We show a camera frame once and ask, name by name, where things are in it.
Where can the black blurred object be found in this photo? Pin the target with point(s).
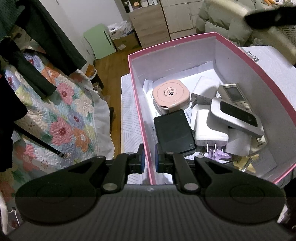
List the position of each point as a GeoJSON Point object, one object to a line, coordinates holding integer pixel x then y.
{"type": "Point", "coordinates": [270, 17]}

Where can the pink round-cornered compact case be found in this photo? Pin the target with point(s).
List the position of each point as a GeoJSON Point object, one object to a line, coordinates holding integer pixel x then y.
{"type": "Point", "coordinates": [171, 92]}

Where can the white plastic bag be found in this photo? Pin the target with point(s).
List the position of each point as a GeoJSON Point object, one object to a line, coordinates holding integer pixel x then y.
{"type": "Point", "coordinates": [120, 27]}

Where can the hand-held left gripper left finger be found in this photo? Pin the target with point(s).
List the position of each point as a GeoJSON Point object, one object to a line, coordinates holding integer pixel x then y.
{"type": "Point", "coordinates": [142, 160]}

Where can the white rectangular block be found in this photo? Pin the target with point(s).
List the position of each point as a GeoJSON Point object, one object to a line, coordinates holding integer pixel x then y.
{"type": "Point", "coordinates": [240, 141]}

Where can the green folding table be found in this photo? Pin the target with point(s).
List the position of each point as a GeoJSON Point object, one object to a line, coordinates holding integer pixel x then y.
{"type": "Point", "coordinates": [99, 41]}

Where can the white plug charger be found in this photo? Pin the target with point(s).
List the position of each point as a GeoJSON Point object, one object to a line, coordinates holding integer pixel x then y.
{"type": "Point", "coordinates": [208, 129]}

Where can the small metal tool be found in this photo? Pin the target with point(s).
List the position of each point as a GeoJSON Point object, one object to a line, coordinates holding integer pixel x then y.
{"type": "Point", "coordinates": [247, 164]}

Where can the wooden shelf dresser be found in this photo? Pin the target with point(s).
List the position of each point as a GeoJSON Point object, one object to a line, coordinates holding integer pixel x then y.
{"type": "Point", "coordinates": [150, 27]}

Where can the white remote control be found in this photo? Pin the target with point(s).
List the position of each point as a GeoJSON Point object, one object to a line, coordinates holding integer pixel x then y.
{"type": "Point", "coordinates": [233, 92]}

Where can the floral quilt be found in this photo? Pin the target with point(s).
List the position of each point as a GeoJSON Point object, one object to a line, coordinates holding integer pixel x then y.
{"type": "Point", "coordinates": [62, 111]}

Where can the purple hair clip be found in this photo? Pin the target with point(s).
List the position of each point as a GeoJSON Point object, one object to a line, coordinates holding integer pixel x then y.
{"type": "Point", "coordinates": [217, 154]}

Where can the group of toiletry bottles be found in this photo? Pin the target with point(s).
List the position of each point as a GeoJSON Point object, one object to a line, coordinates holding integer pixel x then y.
{"type": "Point", "coordinates": [143, 3]}

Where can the light wooden wardrobe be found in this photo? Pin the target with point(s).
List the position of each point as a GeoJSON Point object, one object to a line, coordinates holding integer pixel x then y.
{"type": "Point", "coordinates": [182, 16]}

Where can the black rod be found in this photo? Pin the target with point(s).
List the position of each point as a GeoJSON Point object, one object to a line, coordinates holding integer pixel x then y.
{"type": "Point", "coordinates": [39, 140]}

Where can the black hanging garment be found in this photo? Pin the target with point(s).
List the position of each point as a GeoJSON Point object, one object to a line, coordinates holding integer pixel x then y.
{"type": "Point", "coordinates": [7, 104]}

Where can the grey-green puffer jacket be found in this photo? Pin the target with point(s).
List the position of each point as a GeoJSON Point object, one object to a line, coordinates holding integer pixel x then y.
{"type": "Point", "coordinates": [219, 25]}

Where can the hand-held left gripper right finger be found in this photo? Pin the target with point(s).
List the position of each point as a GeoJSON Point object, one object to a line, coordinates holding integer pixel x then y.
{"type": "Point", "coordinates": [157, 160]}

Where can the white router with black screen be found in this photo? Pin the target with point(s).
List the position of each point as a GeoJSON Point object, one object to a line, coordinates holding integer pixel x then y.
{"type": "Point", "coordinates": [240, 114]}

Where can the black portable hard drive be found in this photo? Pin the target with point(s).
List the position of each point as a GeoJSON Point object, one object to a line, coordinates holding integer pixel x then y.
{"type": "Point", "coordinates": [173, 129]}

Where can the grey plug adapter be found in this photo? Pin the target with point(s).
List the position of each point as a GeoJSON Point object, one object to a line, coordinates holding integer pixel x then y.
{"type": "Point", "coordinates": [203, 100]}

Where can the white power adapter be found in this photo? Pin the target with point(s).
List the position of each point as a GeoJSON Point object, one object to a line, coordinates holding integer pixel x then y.
{"type": "Point", "coordinates": [205, 84]}

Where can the brown cardboard box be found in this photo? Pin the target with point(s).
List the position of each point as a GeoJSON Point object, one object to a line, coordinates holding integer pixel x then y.
{"type": "Point", "coordinates": [126, 42]}

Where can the white basin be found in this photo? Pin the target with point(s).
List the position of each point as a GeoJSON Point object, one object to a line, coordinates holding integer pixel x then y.
{"type": "Point", "coordinates": [92, 71]}

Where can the dark hanging garment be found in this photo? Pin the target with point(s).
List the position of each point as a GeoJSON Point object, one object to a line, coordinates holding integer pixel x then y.
{"type": "Point", "coordinates": [53, 34]}

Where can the pink cardboard box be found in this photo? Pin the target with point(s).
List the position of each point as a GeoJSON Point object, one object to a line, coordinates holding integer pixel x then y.
{"type": "Point", "coordinates": [175, 58]}

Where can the clear hair clip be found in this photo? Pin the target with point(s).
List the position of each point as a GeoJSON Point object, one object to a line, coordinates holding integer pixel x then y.
{"type": "Point", "coordinates": [253, 56]}

